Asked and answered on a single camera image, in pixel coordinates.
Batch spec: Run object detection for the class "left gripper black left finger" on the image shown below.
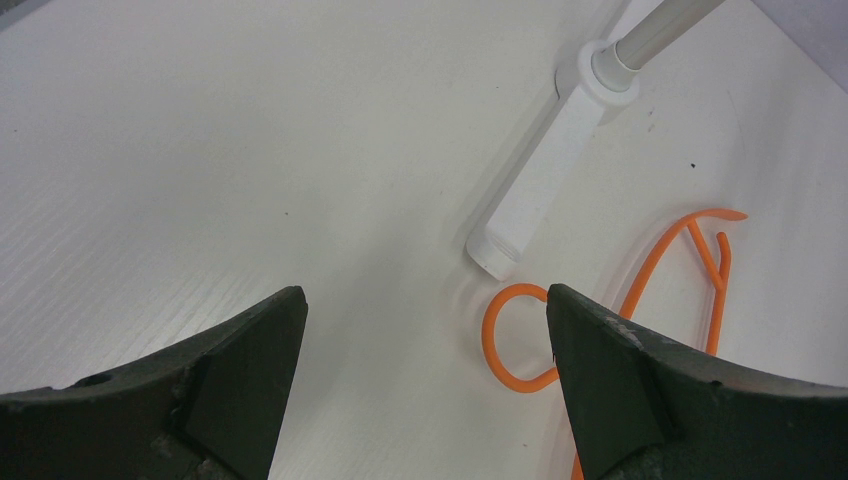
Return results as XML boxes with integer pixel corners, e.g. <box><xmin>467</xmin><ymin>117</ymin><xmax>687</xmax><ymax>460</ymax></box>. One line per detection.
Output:
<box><xmin>1</xmin><ymin>286</ymin><xmax>308</xmax><ymax>479</ymax></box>

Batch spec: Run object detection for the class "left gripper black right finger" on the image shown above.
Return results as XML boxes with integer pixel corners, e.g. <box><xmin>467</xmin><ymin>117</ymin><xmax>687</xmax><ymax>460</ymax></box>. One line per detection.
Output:
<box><xmin>546</xmin><ymin>284</ymin><xmax>847</xmax><ymax>479</ymax></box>

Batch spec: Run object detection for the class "orange plastic hanger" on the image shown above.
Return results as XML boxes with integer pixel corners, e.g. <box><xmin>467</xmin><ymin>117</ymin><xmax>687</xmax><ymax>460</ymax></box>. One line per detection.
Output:
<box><xmin>480</xmin><ymin>207</ymin><xmax>750</xmax><ymax>480</ymax></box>

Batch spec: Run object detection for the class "white rack foot left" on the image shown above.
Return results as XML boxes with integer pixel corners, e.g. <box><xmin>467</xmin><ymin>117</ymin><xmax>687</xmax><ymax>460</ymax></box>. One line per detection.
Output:
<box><xmin>465</xmin><ymin>40</ymin><xmax>639</xmax><ymax>281</ymax></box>

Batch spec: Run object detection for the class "grey rack pole left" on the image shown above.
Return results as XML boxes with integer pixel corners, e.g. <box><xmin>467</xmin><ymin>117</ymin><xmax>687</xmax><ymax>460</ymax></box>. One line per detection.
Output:
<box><xmin>591</xmin><ymin>0</ymin><xmax>723</xmax><ymax>92</ymax></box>

